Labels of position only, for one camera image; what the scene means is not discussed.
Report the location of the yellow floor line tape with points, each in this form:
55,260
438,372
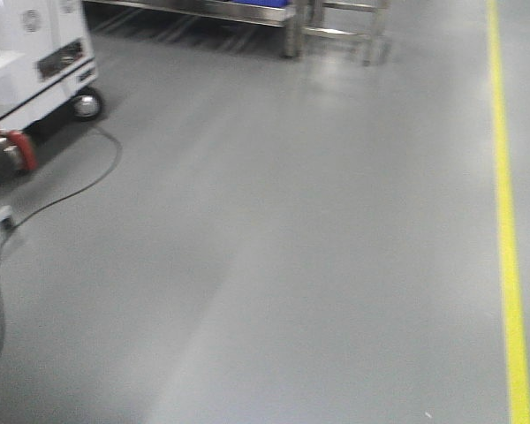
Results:
514,332

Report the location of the white wheeled machine cart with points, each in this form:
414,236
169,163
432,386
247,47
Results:
46,61

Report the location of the stainless steel table frame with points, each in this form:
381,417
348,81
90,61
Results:
298,19

